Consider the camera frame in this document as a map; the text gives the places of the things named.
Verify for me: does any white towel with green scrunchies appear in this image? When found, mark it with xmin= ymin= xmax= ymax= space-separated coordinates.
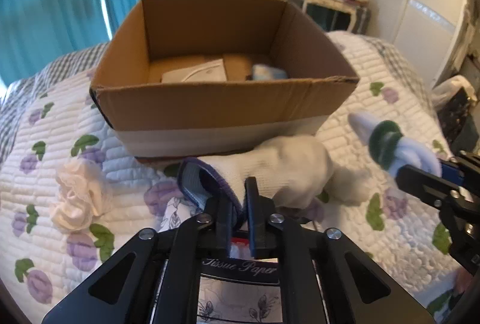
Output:
xmin=347 ymin=111 xmax=442 ymax=178

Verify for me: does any floral tissue paper pack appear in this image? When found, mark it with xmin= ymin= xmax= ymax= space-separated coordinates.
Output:
xmin=153 ymin=196 xmax=282 ymax=323

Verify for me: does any white knit glove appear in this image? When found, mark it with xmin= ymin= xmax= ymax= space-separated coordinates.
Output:
xmin=177 ymin=136 xmax=369 ymax=214

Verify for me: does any cream lace fabric bundle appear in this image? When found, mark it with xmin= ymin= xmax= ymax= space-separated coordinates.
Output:
xmin=49 ymin=159 xmax=112 ymax=232

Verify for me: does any light blue soft item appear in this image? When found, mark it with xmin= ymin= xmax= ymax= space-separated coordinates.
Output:
xmin=251 ymin=64 xmax=289 ymax=81

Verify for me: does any white floral quilt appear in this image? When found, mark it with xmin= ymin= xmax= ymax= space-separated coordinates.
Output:
xmin=0 ymin=30 xmax=466 ymax=324

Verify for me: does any white paper in box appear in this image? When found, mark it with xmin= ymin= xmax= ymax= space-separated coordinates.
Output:
xmin=161 ymin=59 xmax=227 ymax=83

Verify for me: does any brown cardboard box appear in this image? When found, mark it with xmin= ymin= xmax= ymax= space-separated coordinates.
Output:
xmin=89 ymin=0 xmax=359 ymax=159

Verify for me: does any white dressing table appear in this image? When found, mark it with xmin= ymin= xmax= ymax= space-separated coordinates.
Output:
xmin=288 ymin=0 xmax=371 ymax=34

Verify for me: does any grey checked bed sheet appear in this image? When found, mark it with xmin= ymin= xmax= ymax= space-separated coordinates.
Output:
xmin=1 ymin=43 xmax=107 ymax=163

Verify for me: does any teal curtain left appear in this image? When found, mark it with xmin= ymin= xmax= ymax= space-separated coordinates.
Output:
xmin=1 ymin=0 xmax=112 ymax=84

